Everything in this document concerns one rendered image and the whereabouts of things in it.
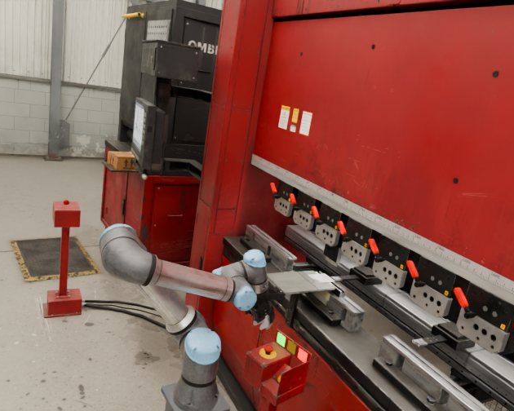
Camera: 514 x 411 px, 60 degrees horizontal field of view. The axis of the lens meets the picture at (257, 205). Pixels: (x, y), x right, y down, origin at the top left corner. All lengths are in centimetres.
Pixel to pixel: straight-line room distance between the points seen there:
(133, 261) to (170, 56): 152
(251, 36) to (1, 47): 601
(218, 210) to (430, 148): 144
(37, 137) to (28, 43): 148
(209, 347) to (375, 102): 110
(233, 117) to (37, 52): 594
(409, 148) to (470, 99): 27
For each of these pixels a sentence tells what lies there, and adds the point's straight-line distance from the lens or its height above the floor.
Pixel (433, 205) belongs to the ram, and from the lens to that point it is 160.
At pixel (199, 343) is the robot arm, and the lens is 149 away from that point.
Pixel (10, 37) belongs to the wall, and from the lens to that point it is 817.
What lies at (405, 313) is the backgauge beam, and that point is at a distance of 208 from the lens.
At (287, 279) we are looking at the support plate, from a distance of 201.
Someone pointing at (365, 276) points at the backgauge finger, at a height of 103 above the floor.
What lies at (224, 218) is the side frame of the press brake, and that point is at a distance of 271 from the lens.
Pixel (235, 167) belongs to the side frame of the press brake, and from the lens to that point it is 263.
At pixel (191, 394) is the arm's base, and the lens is 156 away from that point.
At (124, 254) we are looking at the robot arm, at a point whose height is 130.
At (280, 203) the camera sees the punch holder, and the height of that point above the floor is 122.
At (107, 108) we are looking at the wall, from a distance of 847.
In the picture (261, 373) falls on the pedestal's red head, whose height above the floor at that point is 74.
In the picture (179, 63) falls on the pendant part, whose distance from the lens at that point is 260.
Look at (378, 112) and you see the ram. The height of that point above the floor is 178.
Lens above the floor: 182
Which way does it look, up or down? 16 degrees down
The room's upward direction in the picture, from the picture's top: 9 degrees clockwise
